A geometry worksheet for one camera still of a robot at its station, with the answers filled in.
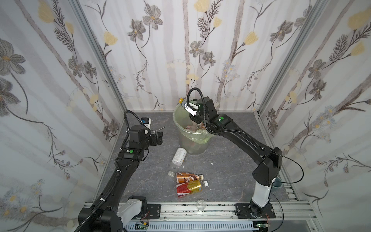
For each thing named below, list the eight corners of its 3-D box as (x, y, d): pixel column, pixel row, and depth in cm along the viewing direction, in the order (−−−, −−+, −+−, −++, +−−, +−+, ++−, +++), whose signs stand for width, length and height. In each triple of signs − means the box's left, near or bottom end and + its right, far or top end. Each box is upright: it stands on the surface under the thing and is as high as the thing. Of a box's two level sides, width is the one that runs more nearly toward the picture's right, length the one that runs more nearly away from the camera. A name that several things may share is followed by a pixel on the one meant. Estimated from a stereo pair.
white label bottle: (167, 175, 88) (165, 172, 83) (179, 150, 100) (179, 146, 95) (176, 179, 87) (175, 175, 82) (187, 153, 98) (187, 149, 93)
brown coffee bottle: (176, 184, 85) (175, 181, 80) (176, 175, 89) (176, 171, 84) (203, 184, 85) (204, 181, 80) (202, 175, 89) (203, 171, 84)
